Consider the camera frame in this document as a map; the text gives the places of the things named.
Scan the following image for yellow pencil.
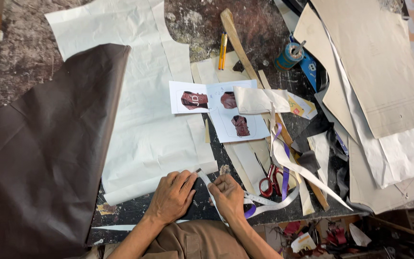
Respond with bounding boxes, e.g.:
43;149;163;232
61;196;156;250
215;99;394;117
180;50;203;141
221;32;228;71

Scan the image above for small printed vest photo sheet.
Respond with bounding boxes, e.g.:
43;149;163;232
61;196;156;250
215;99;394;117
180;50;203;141
169;81;210;115

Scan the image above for white paper sheets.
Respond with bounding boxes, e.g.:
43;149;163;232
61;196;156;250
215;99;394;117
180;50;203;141
321;22;414;190

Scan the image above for large printed vest photo sheet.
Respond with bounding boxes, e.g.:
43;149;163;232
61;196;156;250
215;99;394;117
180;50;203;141
206;79;271;144

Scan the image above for person's left hand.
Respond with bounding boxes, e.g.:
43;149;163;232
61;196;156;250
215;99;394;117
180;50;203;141
155;170;198;226

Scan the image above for red handled scissors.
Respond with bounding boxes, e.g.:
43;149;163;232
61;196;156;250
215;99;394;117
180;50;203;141
254;153;291;199

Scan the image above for large beige card pattern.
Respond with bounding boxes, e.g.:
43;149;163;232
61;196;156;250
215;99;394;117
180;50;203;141
309;0;414;139

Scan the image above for large white paper pattern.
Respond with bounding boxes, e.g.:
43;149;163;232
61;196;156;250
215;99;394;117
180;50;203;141
45;0;219;206

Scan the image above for folded beige paper piece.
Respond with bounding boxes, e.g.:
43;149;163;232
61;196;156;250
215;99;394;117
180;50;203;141
232;86;292;115

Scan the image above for long curved wooden ruler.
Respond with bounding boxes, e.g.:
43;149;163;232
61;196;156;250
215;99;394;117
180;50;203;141
220;9;330;212

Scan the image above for white and purple measuring tape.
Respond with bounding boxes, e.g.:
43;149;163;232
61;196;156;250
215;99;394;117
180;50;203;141
196;168;300;226

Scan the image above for orange pencil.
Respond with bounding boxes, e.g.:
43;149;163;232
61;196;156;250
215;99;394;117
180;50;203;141
218;32;225;70

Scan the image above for person's brown shirt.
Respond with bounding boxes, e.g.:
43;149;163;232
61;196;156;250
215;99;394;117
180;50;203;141
140;220;251;259

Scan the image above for yellow and white paper slip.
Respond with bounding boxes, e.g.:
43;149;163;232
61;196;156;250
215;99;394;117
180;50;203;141
287;92;318;120

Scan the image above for heap of leather scraps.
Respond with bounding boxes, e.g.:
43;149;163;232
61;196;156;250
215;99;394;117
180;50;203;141
263;212;414;259

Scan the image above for dark brown leather sheet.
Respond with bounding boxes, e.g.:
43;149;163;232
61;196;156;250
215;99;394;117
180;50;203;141
0;43;132;259

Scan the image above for thin white paper sliver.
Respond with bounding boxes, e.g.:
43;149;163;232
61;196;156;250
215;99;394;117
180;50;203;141
91;219;190;231

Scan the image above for crumpled beige paper pattern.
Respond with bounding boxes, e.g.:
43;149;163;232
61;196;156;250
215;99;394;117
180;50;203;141
348;137;414;215

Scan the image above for blue thread spool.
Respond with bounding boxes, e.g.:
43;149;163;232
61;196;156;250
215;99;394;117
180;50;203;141
274;40;307;72

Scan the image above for curved beige card pattern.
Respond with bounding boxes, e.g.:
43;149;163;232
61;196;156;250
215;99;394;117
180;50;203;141
293;3;360;144

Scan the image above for person's right hand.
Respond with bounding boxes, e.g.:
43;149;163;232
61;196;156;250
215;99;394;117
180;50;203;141
207;174;246;222

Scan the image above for long white paper strip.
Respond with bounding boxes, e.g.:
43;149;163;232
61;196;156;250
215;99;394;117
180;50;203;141
269;102;354;212

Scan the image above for black leather scraps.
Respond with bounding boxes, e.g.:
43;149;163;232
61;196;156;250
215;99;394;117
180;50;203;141
291;114;350;174

